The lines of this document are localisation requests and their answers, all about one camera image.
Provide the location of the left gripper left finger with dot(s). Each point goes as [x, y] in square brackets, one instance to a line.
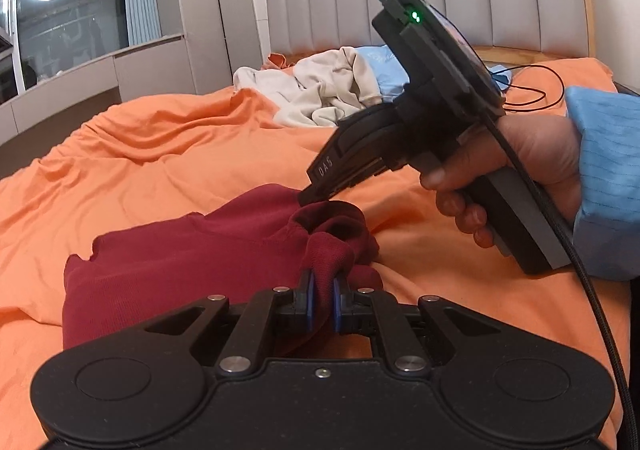
[270, 321]

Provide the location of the cream beige garment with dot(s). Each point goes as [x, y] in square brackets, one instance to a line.
[319, 91]

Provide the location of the large window glass pane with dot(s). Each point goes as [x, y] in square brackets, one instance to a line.
[58, 35]

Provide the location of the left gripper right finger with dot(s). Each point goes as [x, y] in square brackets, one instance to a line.
[377, 315]

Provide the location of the light blue garment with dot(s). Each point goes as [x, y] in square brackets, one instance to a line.
[392, 77]

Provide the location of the blue sleeved right forearm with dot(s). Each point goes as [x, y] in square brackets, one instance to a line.
[606, 228]

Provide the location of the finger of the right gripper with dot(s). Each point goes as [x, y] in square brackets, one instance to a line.
[355, 154]

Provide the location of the grey built-in wardrobe unit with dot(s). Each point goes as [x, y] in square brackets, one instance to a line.
[203, 43]

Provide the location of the dark red long-sleeve sweater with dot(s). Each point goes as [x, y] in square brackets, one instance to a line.
[259, 240]

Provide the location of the orange bed duvet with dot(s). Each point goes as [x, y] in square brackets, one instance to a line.
[165, 156]

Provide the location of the person's right hand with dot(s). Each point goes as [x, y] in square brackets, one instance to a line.
[548, 147]

